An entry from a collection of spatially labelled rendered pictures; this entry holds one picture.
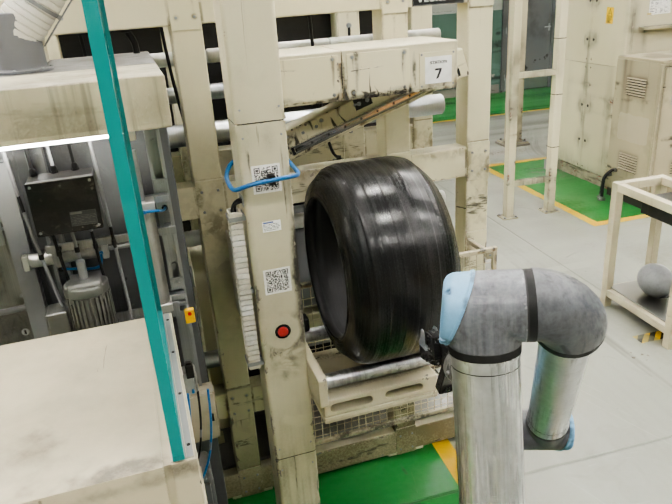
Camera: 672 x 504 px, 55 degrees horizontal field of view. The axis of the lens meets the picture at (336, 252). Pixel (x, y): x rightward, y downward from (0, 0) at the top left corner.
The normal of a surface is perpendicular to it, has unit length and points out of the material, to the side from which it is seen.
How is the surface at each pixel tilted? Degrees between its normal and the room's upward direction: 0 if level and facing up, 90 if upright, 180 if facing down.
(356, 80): 90
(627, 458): 0
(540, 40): 90
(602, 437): 0
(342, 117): 90
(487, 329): 82
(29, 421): 0
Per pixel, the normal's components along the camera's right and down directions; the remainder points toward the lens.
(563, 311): 0.23, 0.07
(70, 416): -0.07, -0.92
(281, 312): 0.30, 0.35
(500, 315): -0.18, 0.15
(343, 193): -0.59, -0.40
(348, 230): -0.51, -0.17
